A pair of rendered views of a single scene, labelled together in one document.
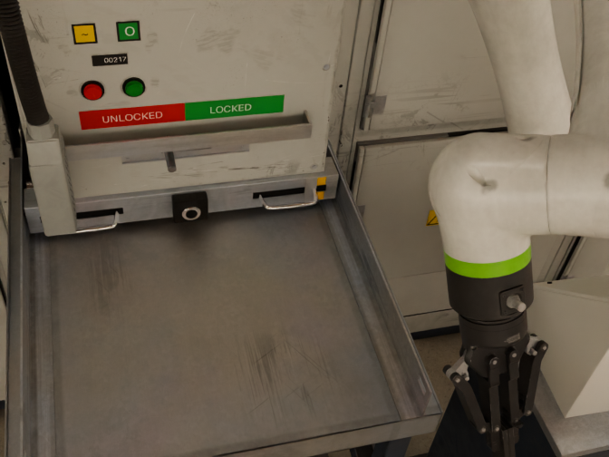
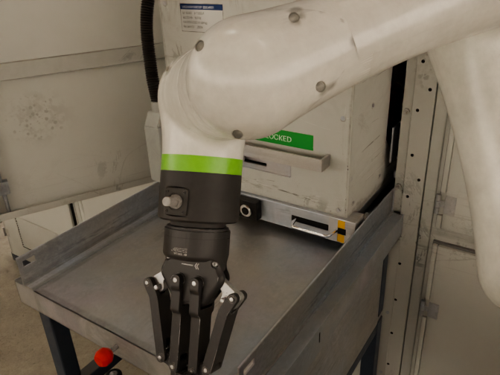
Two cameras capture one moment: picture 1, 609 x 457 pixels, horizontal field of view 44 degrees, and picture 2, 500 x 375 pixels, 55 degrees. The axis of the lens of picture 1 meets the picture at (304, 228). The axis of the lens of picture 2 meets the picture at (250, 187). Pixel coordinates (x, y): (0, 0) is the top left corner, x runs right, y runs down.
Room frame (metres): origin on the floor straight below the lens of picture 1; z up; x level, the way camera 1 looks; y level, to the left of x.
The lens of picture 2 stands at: (0.32, -0.64, 1.46)
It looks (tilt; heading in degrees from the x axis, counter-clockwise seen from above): 26 degrees down; 54
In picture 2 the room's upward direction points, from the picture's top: 3 degrees counter-clockwise
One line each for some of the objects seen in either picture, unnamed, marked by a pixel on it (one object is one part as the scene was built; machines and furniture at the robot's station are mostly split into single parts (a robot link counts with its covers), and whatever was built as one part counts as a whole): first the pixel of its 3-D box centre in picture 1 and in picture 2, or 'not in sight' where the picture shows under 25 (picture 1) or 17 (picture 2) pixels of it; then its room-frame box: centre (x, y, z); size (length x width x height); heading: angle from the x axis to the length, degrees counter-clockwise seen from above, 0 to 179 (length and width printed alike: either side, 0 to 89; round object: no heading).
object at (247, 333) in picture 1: (200, 281); (225, 254); (0.83, 0.17, 0.82); 0.68 x 0.62 x 0.06; 19
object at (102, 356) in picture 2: not in sight; (107, 353); (0.49, 0.05, 0.82); 0.04 x 0.03 x 0.03; 19
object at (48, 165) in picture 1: (52, 177); (164, 144); (0.81, 0.38, 1.04); 0.08 x 0.05 x 0.17; 19
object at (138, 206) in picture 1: (187, 193); (257, 202); (0.96, 0.21, 0.90); 0.54 x 0.05 x 0.06; 109
